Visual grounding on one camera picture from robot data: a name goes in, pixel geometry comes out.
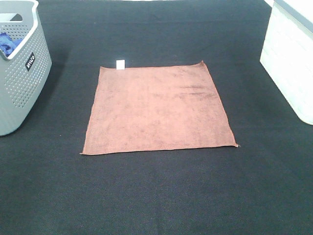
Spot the brown microfiber towel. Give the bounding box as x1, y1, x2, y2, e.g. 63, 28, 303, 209
82, 62, 237, 155

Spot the black table cover cloth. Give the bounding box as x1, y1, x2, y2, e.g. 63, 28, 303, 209
0, 0, 313, 235

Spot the grey perforated laundry basket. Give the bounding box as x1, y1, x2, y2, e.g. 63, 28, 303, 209
0, 0, 52, 136

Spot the white storage bin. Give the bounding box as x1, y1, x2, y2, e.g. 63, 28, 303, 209
260, 0, 313, 125

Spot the blue cloth in basket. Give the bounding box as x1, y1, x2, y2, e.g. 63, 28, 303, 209
0, 33, 22, 57

